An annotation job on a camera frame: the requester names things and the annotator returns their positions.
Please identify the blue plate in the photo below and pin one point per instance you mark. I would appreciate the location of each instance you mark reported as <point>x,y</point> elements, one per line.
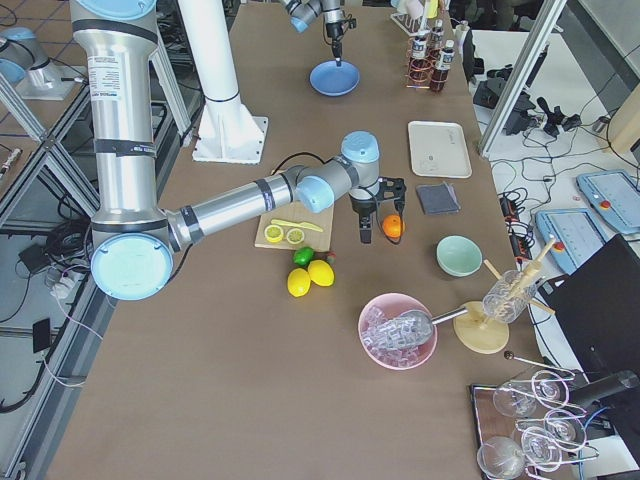
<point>333,80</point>

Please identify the black laptop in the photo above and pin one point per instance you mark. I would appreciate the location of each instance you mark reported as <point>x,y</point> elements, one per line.
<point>597,308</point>

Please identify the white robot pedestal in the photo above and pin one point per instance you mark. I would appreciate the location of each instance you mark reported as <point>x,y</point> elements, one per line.
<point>228,132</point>

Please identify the cream rabbit tray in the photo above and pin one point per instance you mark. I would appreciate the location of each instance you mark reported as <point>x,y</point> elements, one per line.
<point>438,149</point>

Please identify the metal ice scoop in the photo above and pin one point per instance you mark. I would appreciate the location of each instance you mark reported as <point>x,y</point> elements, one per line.
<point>412,328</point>

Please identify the pink bowl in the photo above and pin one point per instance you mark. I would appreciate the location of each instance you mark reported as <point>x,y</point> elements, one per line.
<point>379,310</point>

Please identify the teach pendant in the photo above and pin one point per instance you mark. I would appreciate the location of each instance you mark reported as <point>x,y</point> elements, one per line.
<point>577,233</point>
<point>614,196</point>

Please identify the wooden glass stand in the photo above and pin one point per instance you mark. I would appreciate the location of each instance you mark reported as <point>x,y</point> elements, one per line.
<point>484,335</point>

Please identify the orange mandarin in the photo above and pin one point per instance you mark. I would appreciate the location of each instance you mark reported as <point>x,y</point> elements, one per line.
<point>393,226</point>

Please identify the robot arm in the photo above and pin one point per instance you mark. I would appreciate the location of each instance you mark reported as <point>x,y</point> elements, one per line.
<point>303,13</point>
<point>134,239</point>

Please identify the green lime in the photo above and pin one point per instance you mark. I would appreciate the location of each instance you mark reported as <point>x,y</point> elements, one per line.
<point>303,256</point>

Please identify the patterned drinking glass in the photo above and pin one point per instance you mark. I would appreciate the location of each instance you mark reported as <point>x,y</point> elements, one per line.
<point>509,297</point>

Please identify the glass tray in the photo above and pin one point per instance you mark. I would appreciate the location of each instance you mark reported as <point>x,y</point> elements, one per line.
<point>488,421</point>

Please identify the copper bottle rack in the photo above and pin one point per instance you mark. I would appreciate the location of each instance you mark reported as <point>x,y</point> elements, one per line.
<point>431,63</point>

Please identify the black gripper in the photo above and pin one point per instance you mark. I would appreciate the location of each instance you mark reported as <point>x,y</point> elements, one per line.
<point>332,29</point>
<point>362,206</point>

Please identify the green bowl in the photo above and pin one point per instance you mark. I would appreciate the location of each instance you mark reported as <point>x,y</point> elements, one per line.
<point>458,256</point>

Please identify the grey cloth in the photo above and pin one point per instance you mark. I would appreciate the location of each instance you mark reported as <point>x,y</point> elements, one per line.
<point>438,199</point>

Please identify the dark drink bottle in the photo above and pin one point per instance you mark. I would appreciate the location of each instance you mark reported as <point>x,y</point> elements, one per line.
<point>442,67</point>
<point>419,67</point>
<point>436,40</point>

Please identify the yellow plastic knife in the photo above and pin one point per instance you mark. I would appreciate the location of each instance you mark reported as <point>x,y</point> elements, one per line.
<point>302,225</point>

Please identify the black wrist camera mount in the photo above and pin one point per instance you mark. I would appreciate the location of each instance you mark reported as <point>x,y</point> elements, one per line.
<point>392,190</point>

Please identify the lemon slice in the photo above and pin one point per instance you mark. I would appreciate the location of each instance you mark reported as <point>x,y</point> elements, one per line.
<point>295,236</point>
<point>273,233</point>

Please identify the wooden cutting board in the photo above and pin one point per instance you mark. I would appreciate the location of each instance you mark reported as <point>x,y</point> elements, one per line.
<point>285,205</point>

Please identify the yellow lemon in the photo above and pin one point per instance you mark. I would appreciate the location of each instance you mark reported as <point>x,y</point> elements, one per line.
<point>298,282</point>
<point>321,273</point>

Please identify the wine glass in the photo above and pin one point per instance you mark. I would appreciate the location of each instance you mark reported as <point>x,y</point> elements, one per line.
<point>515,399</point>
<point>501,458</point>
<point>540,449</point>
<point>550,389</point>

